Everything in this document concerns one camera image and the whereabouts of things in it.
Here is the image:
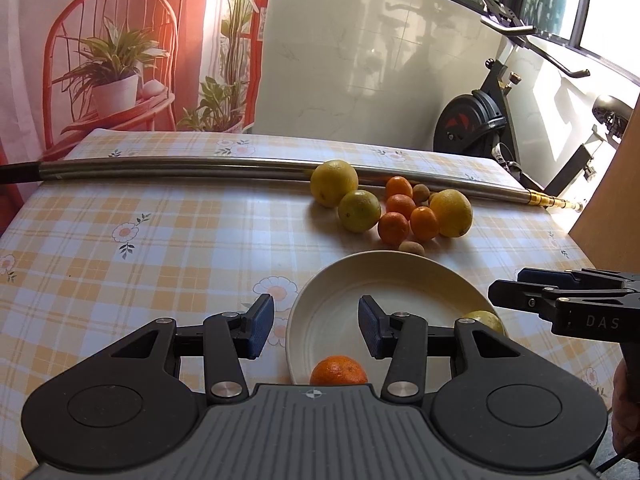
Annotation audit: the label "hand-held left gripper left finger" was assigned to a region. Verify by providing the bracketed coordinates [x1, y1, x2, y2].
[107, 294, 276, 404]

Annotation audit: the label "large yellow lemon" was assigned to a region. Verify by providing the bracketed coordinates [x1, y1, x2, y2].
[310, 160, 359, 208]
[429, 189, 474, 239]

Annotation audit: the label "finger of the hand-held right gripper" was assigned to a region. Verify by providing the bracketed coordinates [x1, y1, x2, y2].
[516, 267, 640, 291]
[488, 280, 621, 320]

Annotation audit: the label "long metal pole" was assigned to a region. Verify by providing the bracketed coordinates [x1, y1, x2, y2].
[0, 157, 586, 212]

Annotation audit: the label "small yellow lemon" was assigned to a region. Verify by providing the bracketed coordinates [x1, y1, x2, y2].
[460, 310, 507, 337]

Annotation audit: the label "mandarin orange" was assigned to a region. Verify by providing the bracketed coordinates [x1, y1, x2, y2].
[385, 194, 417, 220]
[385, 175, 414, 200]
[310, 355, 369, 387]
[410, 206, 440, 241]
[377, 212, 412, 247]

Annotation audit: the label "plaid floral tablecloth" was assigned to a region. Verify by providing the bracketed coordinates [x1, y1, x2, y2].
[0, 127, 618, 480]

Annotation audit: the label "yellow-green lemon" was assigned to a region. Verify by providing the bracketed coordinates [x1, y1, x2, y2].
[338, 189, 382, 233]

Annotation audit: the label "black exercise bike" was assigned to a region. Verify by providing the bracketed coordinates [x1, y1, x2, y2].
[432, 0, 626, 198]

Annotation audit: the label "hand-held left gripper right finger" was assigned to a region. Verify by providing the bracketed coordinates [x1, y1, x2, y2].
[358, 295, 531, 403]

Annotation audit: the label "brown wooden board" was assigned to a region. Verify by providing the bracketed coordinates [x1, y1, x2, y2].
[567, 105, 640, 276]

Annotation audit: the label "white ceramic plate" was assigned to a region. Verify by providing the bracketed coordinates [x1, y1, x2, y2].
[286, 250, 508, 386]

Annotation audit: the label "printed wall backdrop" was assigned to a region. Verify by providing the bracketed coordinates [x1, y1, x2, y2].
[0, 0, 276, 241]

